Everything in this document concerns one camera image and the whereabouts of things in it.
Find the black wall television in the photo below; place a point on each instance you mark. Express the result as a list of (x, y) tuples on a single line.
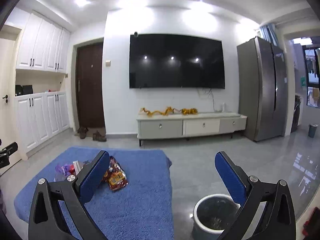
[(175, 62)]

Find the small black bag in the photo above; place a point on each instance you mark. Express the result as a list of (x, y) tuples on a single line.
[(18, 90)]

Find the small grey bin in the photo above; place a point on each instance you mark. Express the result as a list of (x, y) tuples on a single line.
[(312, 131)]

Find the silver refrigerator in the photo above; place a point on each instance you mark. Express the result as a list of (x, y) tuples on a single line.
[(260, 87)]

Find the beige wall switch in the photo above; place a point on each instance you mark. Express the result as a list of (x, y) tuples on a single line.
[(108, 63)]

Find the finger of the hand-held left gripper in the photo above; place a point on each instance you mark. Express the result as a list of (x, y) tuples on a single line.
[(10, 147)]

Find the blue fluffy mat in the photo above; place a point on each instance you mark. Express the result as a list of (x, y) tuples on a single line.
[(140, 180)]

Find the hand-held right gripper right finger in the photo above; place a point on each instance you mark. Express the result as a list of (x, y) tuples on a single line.
[(230, 177)]

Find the red and black case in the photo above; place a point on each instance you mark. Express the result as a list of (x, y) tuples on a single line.
[(312, 222)]

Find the dark brown entrance door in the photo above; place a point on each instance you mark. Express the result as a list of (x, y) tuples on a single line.
[(90, 92)]

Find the grey white television cabinet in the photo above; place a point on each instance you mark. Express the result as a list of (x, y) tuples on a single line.
[(160, 127)]

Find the large black bag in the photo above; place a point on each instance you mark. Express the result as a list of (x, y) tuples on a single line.
[(27, 89)]

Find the white wall cabinets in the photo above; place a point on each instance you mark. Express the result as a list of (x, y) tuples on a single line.
[(42, 45)]

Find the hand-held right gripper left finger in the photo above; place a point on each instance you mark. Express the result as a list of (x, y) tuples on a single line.
[(92, 177)]

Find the ceiling spotlight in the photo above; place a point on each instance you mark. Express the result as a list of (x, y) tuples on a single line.
[(83, 1)]

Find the balcony window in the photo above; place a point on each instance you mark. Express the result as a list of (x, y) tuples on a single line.
[(312, 67)]

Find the grey white waste bin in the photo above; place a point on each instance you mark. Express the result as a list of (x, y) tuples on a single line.
[(212, 215)]

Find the red orange chip bag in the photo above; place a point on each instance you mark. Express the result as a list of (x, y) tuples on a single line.
[(116, 178)]

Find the white red snack packet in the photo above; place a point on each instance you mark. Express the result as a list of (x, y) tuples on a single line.
[(77, 166)]

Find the long gold dragon figurine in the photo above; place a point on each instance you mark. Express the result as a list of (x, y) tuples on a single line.
[(157, 112)]

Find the purple snack packet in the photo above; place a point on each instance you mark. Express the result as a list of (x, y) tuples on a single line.
[(63, 170)]

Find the blue curtain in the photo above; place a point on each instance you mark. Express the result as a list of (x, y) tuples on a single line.
[(268, 33)]

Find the grey washing machine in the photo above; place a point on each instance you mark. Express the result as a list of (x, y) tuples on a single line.
[(297, 115)]

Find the brown shoe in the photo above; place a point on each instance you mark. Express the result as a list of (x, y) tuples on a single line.
[(82, 133), (99, 136)]

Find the short gold figurine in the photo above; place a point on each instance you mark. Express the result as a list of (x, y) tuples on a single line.
[(189, 111)]

